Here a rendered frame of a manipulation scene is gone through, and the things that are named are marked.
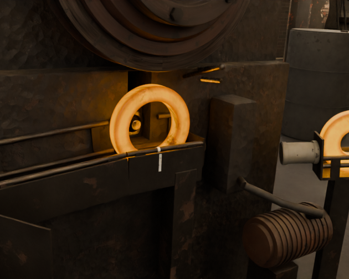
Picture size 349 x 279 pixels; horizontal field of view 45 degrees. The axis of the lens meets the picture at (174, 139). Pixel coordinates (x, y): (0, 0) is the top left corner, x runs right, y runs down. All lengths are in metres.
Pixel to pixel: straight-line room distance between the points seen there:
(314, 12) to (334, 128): 4.02
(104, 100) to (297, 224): 0.55
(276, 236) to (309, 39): 2.61
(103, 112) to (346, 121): 0.58
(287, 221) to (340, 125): 0.27
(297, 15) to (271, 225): 4.42
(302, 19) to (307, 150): 4.23
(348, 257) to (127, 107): 1.42
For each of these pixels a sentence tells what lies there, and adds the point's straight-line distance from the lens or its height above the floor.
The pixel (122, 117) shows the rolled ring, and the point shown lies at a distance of 0.87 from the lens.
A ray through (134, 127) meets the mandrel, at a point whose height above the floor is 0.73.
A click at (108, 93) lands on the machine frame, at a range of 0.93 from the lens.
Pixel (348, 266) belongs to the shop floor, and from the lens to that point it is 1.98.
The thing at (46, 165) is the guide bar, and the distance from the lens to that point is 0.89.
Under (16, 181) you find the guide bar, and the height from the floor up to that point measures 0.69.
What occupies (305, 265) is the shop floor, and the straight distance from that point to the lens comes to 1.91.
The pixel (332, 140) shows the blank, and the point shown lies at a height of 0.71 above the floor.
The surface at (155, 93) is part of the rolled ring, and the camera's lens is 0.90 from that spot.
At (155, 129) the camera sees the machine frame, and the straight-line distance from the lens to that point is 1.01.
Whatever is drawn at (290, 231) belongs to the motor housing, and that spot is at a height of 0.51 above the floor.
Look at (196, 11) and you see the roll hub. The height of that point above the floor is 1.00.
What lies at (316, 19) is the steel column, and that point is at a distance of 5.11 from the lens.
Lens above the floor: 1.01
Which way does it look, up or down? 18 degrees down
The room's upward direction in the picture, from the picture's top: 3 degrees clockwise
